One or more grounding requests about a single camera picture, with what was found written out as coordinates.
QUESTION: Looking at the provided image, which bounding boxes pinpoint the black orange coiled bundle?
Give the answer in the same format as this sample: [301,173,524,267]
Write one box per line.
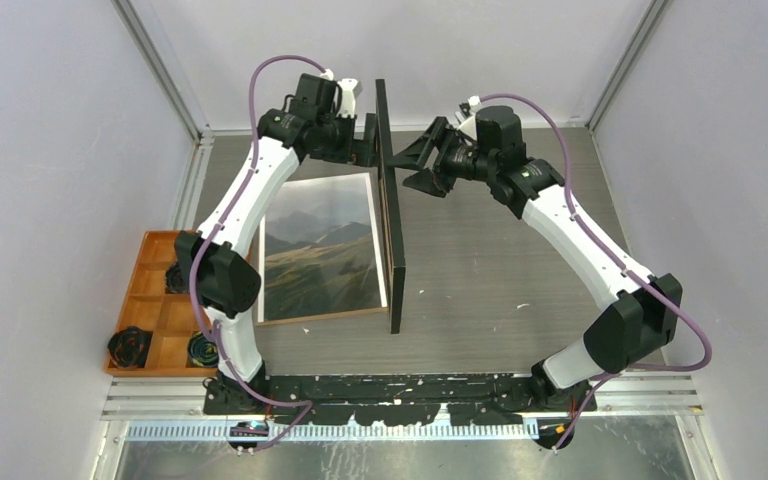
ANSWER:
[107,326,153,369]

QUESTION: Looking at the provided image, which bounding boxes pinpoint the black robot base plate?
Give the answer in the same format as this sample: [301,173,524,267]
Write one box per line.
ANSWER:
[202,373,589,427]

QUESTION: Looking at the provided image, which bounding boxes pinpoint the purple cable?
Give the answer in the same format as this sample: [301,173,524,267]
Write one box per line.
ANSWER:
[187,54,336,454]
[470,93,714,453]

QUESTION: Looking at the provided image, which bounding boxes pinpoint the black yellow-green coiled bundle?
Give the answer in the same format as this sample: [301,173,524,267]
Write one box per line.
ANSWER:
[186,332,219,368]

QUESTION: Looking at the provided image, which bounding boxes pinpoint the mountain landscape photo board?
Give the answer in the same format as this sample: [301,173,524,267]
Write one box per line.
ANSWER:
[256,173,388,326]

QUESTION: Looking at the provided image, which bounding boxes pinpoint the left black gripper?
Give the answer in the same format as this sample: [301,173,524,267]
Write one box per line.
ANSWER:
[313,109,379,167]

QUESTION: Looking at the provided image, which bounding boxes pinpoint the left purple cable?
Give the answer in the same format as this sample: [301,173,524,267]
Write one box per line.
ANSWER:
[187,54,336,454]

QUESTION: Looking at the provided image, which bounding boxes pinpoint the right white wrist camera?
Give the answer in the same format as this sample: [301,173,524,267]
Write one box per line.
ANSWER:
[455,96,482,141]

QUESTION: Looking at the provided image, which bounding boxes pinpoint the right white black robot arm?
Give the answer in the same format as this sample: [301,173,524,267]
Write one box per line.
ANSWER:
[387,106,683,411]

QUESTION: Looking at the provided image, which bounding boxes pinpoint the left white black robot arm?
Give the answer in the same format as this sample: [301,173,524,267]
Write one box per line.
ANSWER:
[175,73,371,414]

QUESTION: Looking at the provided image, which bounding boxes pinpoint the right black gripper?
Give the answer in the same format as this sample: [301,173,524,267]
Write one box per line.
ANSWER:
[387,117,496,199]

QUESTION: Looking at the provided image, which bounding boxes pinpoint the orange compartment tray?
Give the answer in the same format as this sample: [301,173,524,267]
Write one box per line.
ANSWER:
[104,230,216,378]

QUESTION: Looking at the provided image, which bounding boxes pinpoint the black wooden picture frame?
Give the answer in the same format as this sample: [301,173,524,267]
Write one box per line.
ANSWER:
[375,79,407,335]

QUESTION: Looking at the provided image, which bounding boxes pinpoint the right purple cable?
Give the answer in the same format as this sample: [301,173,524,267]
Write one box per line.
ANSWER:
[470,93,714,453]

